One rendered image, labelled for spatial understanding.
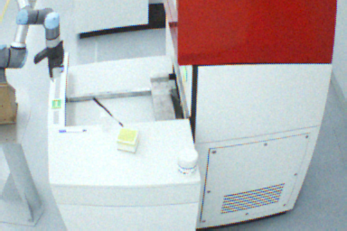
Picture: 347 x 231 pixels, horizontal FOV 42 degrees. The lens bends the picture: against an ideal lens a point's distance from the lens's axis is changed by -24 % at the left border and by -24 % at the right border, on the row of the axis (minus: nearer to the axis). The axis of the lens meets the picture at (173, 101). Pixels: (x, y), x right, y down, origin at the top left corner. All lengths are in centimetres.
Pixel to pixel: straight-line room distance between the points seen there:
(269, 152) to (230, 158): 20
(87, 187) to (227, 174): 81
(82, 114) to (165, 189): 67
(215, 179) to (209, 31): 83
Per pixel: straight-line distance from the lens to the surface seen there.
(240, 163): 261
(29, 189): 306
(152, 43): 440
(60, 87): 256
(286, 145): 262
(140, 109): 260
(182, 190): 214
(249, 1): 205
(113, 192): 212
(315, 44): 226
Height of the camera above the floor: 256
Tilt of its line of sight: 41 degrees down
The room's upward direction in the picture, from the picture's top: 1 degrees clockwise
